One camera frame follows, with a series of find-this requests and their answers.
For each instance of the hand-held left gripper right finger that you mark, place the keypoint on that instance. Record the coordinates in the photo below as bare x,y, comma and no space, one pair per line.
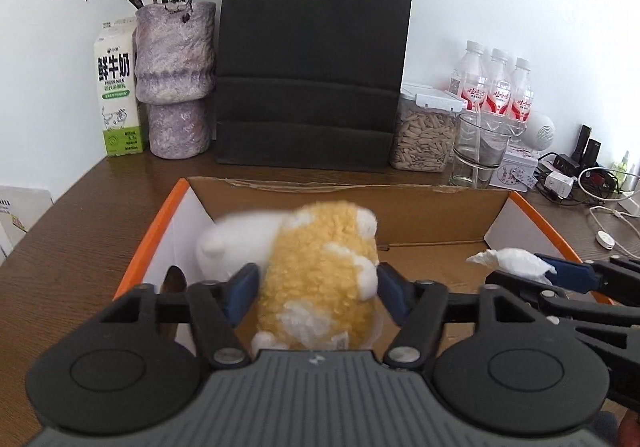
394,298

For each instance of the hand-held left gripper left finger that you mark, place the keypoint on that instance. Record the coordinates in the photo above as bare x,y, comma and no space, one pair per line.
242,292

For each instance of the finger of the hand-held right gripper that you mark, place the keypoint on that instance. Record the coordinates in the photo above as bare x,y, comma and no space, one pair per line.
575,309
575,274

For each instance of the white tissue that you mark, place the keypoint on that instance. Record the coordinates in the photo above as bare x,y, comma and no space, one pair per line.
515,259

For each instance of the yellow and white plush toy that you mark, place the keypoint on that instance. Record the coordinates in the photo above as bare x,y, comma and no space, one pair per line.
320,267

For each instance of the red and orange cardboard box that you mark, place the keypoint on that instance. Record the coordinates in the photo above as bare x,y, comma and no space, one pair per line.
440,217

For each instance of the clear seed container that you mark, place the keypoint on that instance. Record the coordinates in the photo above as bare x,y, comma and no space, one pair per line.
422,142

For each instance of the white power strip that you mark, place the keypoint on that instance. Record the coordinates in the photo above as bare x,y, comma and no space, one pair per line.
631,204

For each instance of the white charger plug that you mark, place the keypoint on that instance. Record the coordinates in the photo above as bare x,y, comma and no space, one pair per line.
560,184

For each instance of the black power adapter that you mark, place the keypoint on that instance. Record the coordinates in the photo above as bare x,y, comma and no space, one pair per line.
566,162

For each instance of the white printed tin box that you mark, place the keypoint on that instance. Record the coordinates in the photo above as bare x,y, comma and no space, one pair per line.
515,172

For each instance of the small spray bottle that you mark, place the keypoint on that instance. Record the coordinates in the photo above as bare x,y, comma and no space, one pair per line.
623,163

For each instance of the tall black device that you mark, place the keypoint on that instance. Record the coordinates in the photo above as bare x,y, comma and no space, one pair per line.
594,152
583,142

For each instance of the clear drinking glass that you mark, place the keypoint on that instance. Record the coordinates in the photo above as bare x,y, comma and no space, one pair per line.
475,167

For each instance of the white round speaker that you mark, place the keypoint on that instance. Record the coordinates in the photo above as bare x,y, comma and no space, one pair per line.
542,129

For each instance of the clear water bottle red label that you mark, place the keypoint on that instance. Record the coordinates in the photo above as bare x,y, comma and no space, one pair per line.
467,77
521,97
496,87

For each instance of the white and green milk carton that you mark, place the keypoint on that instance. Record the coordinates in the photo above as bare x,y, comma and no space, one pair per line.
117,117

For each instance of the white cardboard box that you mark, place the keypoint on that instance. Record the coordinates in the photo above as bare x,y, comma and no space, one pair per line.
22,222

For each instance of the purple textured vase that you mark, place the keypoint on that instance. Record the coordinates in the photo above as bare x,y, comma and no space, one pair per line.
175,67

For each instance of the black paper bag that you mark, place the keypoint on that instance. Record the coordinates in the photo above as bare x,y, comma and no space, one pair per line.
315,52

